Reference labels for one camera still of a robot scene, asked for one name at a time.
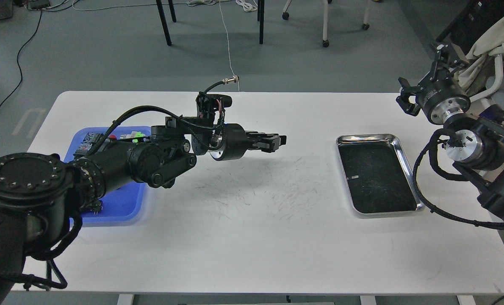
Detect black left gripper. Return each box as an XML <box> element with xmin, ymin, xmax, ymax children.
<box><xmin>210</xmin><ymin>123</ymin><xmax>287</xmax><ymax>161</ymax></box>

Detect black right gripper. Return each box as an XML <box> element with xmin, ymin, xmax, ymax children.
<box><xmin>396</xmin><ymin>43</ymin><xmax>471</xmax><ymax>125</ymax></box>

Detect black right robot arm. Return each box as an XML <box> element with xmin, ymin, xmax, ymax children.
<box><xmin>396</xmin><ymin>43</ymin><xmax>504</xmax><ymax>230</ymax></box>

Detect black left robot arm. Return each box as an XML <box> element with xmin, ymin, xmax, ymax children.
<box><xmin>0</xmin><ymin>76</ymin><xmax>286</xmax><ymax>304</ymax></box>

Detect silver metal tray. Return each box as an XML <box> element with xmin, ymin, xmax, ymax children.
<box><xmin>336</xmin><ymin>133</ymin><xmax>424</xmax><ymax>218</ymax></box>

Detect blue plastic tray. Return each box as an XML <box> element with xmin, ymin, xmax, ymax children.
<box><xmin>64</xmin><ymin>126</ymin><xmax>151</xmax><ymax>227</ymax></box>

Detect white chair with beige cloth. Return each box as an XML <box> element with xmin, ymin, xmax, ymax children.
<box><xmin>457</xmin><ymin>16</ymin><xmax>504</xmax><ymax>116</ymax></box>

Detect white rolling chair base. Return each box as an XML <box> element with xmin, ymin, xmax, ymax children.
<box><xmin>281</xmin><ymin>0</ymin><xmax>373</xmax><ymax>48</ymax></box>

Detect black chair legs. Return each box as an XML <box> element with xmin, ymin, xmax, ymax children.
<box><xmin>156</xmin><ymin>0</ymin><xmax>265</xmax><ymax>46</ymax></box>

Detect green grey connector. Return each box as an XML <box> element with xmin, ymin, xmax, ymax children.
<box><xmin>119</xmin><ymin>131</ymin><xmax>147</xmax><ymax>143</ymax></box>

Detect white floor cable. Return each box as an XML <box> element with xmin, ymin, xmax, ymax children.
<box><xmin>72</xmin><ymin>0</ymin><xmax>259</xmax><ymax>92</ymax></box>

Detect green push button switch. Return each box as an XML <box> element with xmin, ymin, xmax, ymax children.
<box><xmin>88</xmin><ymin>200</ymin><xmax>103</xmax><ymax>215</ymax></box>

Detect black floor cable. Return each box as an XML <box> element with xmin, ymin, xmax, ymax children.
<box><xmin>0</xmin><ymin>0</ymin><xmax>66</xmax><ymax>145</ymax></box>

